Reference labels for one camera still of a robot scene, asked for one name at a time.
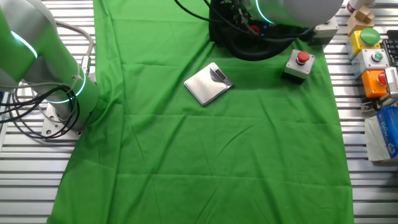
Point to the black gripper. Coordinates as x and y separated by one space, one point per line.
237 7

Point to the black steering wheel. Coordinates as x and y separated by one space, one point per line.
248 53

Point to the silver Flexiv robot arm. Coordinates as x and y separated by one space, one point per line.
56 71

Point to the silver digital scale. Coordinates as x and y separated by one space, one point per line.
205 85

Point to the grey box red button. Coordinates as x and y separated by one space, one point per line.
298 68

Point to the white plastic bottle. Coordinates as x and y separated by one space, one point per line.
357 3

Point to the wooden blocks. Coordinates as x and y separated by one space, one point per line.
360 18

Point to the yellow box green button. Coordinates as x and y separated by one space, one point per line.
370 36

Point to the grey box small green button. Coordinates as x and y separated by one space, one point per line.
370 62

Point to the green cloth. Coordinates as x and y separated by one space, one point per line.
202 155

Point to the orange box red button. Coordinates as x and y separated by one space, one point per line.
371 84

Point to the black keyboard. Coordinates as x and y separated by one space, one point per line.
391 46

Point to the silver finned metal device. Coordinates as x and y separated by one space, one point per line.
392 81

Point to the blue white tissue pack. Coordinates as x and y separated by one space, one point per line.
388 130

